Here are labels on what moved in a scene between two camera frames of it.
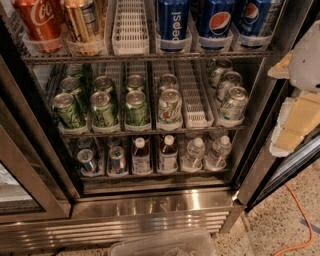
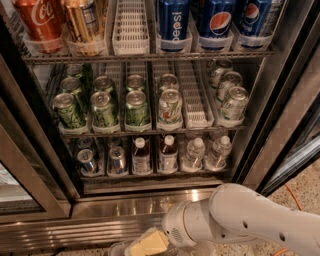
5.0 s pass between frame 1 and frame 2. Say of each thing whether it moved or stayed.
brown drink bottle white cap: stayed
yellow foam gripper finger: moved
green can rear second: stayed
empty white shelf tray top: stayed
